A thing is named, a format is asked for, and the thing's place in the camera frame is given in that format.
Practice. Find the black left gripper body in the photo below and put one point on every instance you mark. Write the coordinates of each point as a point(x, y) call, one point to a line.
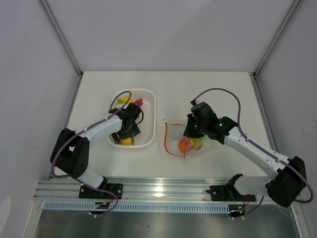
point(132, 131)

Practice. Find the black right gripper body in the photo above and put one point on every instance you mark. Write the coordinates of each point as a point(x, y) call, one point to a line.
point(201, 126)

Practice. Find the orange apricot fruit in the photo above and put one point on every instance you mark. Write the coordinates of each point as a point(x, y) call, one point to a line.
point(127, 142)

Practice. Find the yellow green mango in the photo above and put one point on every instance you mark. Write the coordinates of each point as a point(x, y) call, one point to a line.
point(197, 143)

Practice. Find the red peach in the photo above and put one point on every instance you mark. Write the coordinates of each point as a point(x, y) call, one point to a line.
point(184, 145)

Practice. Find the green apple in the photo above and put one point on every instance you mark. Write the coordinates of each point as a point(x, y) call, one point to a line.
point(205, 138)

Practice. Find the clear zip bag orange zipper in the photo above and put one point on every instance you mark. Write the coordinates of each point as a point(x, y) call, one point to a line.
point(174, 133)

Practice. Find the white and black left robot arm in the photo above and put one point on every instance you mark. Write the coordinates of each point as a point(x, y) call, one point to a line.
point(71, 151)

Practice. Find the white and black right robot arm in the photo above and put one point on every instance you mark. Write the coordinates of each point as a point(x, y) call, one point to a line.
point(284, 178)

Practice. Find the white perforated plastic basket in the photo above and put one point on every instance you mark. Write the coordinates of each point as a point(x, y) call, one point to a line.
point(148, 125)

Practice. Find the red grape bunch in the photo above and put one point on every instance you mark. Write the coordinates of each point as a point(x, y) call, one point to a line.
point(139, 102)

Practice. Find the yellow pepper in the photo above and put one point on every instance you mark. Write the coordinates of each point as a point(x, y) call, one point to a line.
point(125, 99)

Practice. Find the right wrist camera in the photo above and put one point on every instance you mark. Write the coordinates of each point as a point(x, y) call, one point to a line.
point(196, 102)

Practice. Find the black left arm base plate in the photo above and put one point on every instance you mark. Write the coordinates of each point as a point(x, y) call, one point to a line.
point(106, 190)

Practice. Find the aluminium mounting rail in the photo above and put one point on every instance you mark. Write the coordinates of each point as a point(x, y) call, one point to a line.
point(163, 190)

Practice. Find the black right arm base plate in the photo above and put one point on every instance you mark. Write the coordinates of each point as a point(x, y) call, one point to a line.
point(223, 192)

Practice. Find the white slotted cable duct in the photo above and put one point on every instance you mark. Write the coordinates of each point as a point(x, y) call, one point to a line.
point(205, 208)

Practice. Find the left aluminium frame post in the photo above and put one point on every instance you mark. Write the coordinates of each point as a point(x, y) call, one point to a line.
point(44, 4)

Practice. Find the aluminium frame post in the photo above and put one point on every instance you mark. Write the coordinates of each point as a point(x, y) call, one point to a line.
point(44, 4)
point(285, 23)

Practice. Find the right aluminium frame post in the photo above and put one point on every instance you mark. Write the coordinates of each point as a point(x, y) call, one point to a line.
point(285, 23)

